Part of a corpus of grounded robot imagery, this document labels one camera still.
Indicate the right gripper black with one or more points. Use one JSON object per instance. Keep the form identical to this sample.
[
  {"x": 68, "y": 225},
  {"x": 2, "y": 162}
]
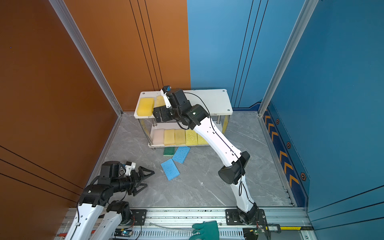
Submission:
[{"x": 157, "y": 116}]

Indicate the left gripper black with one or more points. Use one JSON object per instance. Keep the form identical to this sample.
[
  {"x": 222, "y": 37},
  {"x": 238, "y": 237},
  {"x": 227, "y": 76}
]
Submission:
[{"x": 143, "y": 176}]

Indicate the yellow foam sponge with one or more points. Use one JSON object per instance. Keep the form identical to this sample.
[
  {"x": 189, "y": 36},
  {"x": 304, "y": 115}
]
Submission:
[
  {"x": 159, "y": 102},
  {"x": 180, "y": 137},
  {"x": 169, "y": 137}
]

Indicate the thick yellow sponge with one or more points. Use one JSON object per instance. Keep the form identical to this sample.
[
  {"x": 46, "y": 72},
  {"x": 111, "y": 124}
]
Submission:
[{"x": 145, "y": 107}]

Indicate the pale pink foam sponge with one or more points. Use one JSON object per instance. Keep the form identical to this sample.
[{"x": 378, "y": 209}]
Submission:
[{"x": 158, "y": 137}]

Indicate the yellow foam sponge front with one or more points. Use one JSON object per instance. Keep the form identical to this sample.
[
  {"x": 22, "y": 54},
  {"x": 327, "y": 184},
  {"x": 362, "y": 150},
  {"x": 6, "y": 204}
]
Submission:
[{"x": 169, "y": 137}]

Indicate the blue sponge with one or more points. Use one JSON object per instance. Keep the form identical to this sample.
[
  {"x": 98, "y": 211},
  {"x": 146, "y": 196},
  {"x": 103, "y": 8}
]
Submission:
[
  {"x": 181, "y": 154},
  {"x": 170, "y": 169}
]

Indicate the yellow-green sponge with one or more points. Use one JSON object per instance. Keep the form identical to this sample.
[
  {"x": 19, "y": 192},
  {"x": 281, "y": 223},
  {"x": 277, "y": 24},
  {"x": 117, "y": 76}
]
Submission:
[
  {"x": 191, "y": 138},
  {"x": 201, "y": 140}
]

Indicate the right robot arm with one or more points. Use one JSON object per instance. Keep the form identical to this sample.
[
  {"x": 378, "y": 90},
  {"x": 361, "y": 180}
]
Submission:
[{"x": 198, "y": 118}]

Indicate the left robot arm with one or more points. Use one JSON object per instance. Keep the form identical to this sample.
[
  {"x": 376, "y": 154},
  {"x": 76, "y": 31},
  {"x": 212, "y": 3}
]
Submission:
[{"x": 99, "y": 218}]

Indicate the white two-tier shelf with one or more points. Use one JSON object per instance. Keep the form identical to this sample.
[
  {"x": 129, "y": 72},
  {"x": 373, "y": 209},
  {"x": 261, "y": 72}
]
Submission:
[{"x": 217, "y": 102}]

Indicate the green scouring sponge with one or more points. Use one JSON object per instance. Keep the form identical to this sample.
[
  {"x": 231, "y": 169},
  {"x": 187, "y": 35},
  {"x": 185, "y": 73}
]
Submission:
[{"x": 168, "y": 152}]

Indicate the small circuit board left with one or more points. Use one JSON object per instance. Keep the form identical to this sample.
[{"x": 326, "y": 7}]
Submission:
[{"x": 123, "y": 233}]

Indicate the small circuit board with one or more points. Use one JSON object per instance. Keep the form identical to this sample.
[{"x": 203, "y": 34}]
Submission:
[
  {"x": 252, "y": 233},
  {"x": 123, "y": 233}
]

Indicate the green rubber glove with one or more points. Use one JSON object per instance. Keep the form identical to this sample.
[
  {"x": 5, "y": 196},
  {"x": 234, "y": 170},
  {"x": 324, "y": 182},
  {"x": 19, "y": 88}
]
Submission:
[{"x": 205, "y": 231}]

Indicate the small circuit board right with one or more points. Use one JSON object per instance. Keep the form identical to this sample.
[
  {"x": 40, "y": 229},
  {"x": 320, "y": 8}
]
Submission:
[{"x": 252, "y": 233}]

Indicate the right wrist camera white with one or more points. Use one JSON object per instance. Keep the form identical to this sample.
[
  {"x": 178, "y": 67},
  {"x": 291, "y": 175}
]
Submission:
[{"x": 164, "y": 92}]

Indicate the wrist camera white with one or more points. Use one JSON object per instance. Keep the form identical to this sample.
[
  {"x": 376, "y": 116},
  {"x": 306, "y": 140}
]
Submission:
[
  {"x": 164, "y": 92},
  {"x": 129, "y": 167}
]

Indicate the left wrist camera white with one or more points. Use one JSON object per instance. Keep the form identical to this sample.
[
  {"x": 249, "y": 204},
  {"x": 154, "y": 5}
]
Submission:
[{"x": 129, "y": 167}]

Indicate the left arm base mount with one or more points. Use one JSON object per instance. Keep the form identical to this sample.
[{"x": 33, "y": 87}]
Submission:
[{"x": 137, "y": 218}]

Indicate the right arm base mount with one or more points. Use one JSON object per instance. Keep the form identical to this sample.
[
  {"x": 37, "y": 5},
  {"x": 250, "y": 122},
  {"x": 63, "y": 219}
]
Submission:
[{"x": 235, "y": 217}]

